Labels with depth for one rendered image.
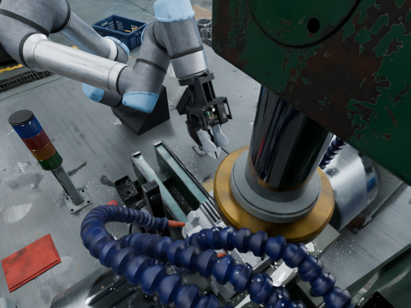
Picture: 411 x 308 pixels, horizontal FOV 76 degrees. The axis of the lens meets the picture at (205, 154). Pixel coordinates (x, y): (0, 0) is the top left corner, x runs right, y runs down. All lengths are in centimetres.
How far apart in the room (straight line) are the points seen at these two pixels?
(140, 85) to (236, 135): 71
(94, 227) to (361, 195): 64
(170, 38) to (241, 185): 33
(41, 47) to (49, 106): 83
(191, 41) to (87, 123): 95
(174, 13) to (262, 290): 48
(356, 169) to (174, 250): 59
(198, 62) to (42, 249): 79
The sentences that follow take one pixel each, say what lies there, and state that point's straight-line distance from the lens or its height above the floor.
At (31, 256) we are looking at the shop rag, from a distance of 107.
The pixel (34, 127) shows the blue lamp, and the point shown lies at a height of 119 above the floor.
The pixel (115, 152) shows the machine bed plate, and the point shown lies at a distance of 123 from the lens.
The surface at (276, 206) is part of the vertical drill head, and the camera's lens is 37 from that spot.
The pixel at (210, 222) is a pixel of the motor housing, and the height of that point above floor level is 109.
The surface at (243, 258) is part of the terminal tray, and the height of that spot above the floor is 111.
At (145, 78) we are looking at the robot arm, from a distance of 63.
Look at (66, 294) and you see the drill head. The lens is 60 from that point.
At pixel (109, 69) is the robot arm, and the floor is 134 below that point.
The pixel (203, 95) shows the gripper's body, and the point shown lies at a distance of 55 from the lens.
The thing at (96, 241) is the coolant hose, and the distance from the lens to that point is 25.
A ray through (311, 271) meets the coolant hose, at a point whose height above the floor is 145.
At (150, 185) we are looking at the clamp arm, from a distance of 51.
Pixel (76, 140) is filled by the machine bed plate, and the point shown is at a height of 80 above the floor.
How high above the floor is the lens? 166
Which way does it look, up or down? 48 degrees down
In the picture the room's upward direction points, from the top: straight up
